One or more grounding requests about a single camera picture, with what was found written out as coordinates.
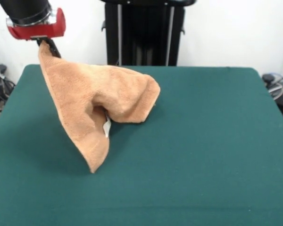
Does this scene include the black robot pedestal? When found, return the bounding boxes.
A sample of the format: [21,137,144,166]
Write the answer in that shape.
[100,0,198,66]

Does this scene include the tan terry towel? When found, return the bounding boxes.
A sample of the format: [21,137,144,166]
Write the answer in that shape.
[38,43,161,174]

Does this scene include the dark green table cloth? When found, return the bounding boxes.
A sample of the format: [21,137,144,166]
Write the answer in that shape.
[0,64,283,226]

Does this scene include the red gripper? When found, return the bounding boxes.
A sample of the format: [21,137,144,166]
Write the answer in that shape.
[7,7,67,58]

